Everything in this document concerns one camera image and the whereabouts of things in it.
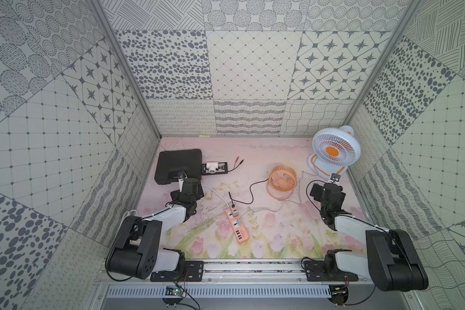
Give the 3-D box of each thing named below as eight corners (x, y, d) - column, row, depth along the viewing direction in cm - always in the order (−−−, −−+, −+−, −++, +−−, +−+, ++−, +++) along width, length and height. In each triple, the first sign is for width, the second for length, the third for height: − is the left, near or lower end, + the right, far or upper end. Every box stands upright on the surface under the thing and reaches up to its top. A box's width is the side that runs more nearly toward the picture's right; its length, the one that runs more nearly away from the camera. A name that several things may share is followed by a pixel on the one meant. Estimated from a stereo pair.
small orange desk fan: (267, 200, 96) (271, 187, 86) (265, 175, 106) (267, 160, 96) (294, 200, 96) (300, 187, 86) (289, 175, 106) (294, 160, 96)
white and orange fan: (310, 183, 102) (330, 147, 80) (303, 158, 113) (319, 120, 91) (341, 183, 102) (370, 147, 80) (331, 158, 113) (354, 120, 91)
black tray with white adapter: (201, 175, 104) (200, 170, 101) (203, 165, 109) (202, 160, 105) (227, 175, 104) (226, 170, 101) (227, 165, 109) (227, 160, 105)
